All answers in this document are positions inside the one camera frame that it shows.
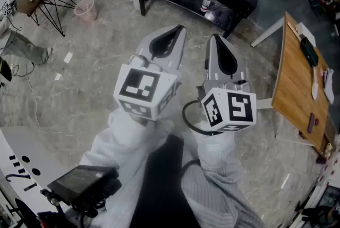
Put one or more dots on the black screen device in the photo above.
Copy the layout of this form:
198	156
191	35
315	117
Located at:
77	179

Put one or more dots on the white box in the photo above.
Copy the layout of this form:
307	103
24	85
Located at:
308	33

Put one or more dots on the white curved desk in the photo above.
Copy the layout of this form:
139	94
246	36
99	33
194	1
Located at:
16	142

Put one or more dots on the clear water bottle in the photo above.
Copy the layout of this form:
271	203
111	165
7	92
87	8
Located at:
205	5

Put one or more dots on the black box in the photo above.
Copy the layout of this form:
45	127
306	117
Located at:
309	52

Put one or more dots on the white floor tape strip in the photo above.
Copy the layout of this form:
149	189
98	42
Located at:
285	180
57	76
68	57

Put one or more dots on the grey cloth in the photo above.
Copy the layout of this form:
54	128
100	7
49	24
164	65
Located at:
329	86

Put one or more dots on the pink plastic bucket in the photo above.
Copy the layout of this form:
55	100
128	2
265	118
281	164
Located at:
86	11

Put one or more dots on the white spatula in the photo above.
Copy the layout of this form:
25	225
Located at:
315	88

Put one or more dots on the person's left forearm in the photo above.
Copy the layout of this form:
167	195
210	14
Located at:
119	136

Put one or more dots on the person's body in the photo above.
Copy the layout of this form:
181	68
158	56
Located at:
159	181

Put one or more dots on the wooden stick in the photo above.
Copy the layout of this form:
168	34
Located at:
293	28

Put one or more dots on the person's right forearm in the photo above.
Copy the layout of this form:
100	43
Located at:
212	168

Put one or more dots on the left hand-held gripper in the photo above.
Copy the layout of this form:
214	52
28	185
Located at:
138	86

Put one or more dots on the wooden table with white legs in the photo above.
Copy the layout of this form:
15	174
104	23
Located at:
295	94

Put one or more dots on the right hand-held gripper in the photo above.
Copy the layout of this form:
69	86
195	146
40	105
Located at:
239	107

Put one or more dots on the purple flat case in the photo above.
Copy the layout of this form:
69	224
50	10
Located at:
311	123

